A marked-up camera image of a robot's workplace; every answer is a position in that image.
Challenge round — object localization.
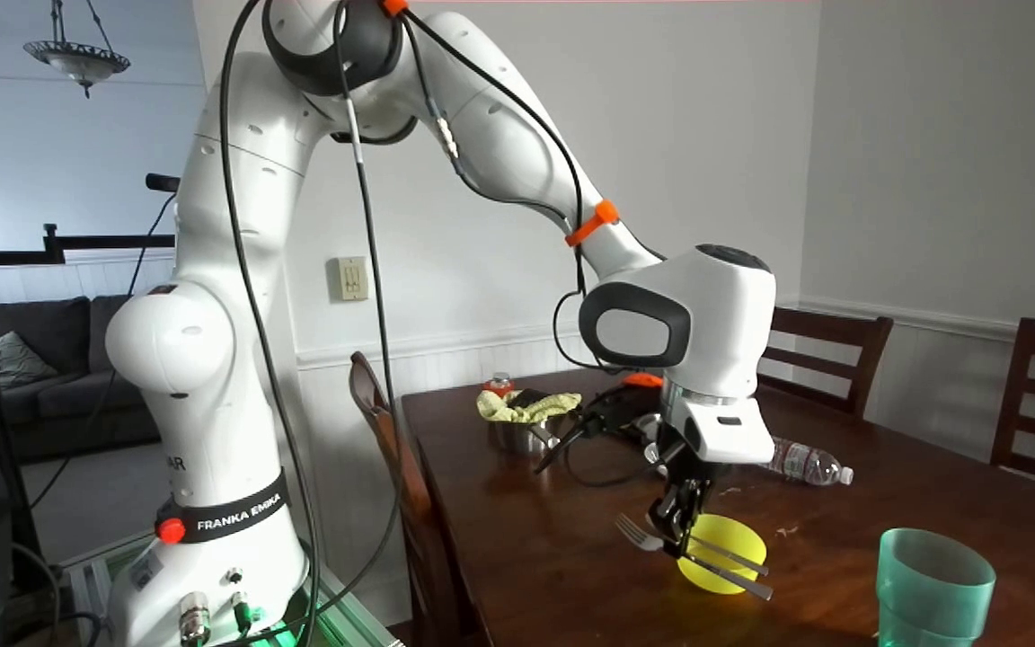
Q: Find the hanging ceiling lamp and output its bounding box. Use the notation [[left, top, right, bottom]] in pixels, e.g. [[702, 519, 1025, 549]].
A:
[[22, 0, 135, 99]]

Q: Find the silver metal fork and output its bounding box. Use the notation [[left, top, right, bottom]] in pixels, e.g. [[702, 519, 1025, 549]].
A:
[[611, 510, 777, 605]]

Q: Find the green translucent plastic cup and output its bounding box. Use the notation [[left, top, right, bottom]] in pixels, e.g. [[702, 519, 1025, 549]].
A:
[[874, 523, 998, 647]]

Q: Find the silver metal spoon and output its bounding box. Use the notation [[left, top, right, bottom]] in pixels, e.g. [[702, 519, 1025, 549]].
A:
[[696, 536, 770, 577]]

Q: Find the black camera on tripod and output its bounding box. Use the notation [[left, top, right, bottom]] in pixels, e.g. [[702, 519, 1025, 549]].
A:
[[0, 167, 191, 269]]

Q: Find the brown wooden chair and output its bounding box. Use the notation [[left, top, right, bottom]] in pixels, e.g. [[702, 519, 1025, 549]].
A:
[[346, 348, 484, 647]]

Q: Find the yellow plastic bowl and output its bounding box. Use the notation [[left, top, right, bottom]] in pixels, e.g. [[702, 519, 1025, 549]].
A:
[[671, 510, 774, 601]]

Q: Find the clear plastic water bottle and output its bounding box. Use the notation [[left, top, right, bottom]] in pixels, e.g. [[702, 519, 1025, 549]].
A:
[[774, 436, 857, 493]]

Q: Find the beige wall switch plate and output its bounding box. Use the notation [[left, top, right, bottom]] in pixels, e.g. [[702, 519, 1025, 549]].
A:
[[324, 252, 375, 306]]

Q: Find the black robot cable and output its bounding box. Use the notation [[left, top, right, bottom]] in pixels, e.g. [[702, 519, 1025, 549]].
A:
[[213, 0, 414, 647]]

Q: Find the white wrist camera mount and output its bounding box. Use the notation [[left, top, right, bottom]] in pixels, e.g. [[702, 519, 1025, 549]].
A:
[[678, 394, 781, 470]]

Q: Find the small metal pot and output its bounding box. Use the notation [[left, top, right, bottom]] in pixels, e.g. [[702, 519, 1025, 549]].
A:
[[488, 413, 569, 461]]

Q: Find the yellow cloth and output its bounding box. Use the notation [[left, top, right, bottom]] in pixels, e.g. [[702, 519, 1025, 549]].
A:
[[473, 382, 585, 430]]

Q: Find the grey couch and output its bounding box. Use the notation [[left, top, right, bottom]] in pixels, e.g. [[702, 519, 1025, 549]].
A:
[[0, 292, 166, 466]]

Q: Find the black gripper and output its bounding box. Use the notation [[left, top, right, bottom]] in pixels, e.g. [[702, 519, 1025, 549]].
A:
[[647, 426, 717, 560]]

